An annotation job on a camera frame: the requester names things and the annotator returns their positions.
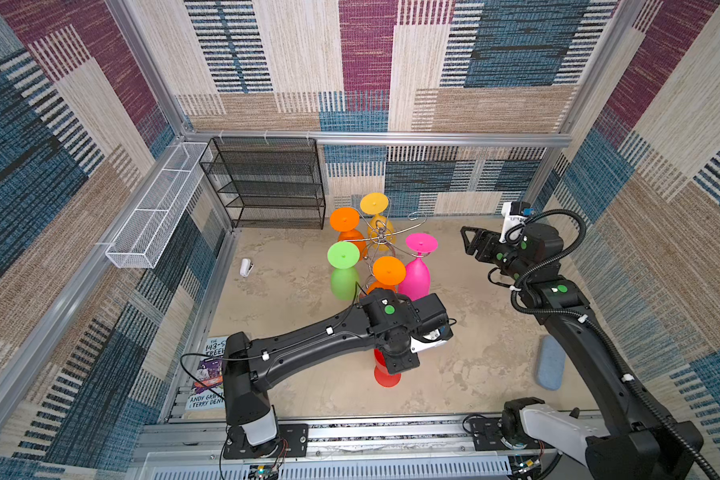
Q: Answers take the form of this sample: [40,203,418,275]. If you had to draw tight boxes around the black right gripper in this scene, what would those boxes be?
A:
[459,226,532,284]

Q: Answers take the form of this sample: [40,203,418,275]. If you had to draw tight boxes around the red wine glass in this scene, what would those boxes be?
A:
[373,349,402,388]

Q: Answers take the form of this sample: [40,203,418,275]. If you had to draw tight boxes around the pink wine glass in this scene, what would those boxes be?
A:
[398,233,438,301]

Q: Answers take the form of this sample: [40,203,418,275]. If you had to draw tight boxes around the orange wine glass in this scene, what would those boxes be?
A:
[367,256,406,293]
[329,207,367,259]

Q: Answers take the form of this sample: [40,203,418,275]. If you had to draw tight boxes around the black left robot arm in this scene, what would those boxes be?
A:
[221,289,455,457]

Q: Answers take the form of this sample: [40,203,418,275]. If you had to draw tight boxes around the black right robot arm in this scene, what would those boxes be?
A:
[460,216,719,479]

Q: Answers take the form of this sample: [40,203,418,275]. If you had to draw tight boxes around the chrome wine glass rack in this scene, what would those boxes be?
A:
[351,207,427,292]

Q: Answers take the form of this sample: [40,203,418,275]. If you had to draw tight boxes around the yellow wine glass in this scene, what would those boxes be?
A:
[360,192,394,252]

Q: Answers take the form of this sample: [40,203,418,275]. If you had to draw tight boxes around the green wine glass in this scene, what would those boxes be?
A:
[327,241,360,301]

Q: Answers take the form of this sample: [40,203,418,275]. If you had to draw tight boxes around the blue grey glasses case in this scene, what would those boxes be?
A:
[535,335,567,391]

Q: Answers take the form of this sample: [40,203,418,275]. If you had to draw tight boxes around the small white stapler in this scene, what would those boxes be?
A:
[239,258,254,278]

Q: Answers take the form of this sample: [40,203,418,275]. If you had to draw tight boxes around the colourful paperback book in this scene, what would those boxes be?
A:
[182,336,226,411]

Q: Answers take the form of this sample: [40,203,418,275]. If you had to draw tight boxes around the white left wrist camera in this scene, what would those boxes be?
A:
[410,325,453,353]

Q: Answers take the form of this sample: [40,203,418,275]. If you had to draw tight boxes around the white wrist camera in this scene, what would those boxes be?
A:
[499,201,533,243]
[410,325,453,353]

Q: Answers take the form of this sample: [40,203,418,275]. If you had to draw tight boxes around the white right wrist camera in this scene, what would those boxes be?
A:
[499,201,533,243]

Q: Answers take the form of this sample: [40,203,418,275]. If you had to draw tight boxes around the black corrugated cable conduit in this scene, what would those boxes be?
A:
[488,208,720,480]

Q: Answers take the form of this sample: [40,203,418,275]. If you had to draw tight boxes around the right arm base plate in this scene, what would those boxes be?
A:
[461,414,557,453]

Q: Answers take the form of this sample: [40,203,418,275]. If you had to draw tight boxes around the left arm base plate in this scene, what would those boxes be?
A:
[221,423,309,460]

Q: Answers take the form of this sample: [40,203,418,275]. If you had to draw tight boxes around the black wire mesh shelf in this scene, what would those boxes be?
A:
[199,137,326,229]

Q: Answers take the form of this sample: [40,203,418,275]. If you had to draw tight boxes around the white wire mesh basket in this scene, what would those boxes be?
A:
[106,142,207,269]

